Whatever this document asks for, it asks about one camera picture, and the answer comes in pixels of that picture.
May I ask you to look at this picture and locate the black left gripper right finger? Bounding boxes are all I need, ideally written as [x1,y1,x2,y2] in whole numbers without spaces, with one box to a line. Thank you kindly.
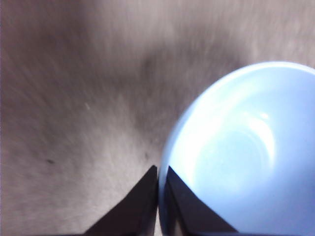
[164,166,241,236]

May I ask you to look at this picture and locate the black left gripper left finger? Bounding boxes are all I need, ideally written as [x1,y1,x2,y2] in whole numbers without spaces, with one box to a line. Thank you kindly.
[82,165,158,236]

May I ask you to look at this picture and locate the blue ribbed bowl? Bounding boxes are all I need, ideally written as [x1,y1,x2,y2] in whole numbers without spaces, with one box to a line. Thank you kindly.
[157,61,315,236]

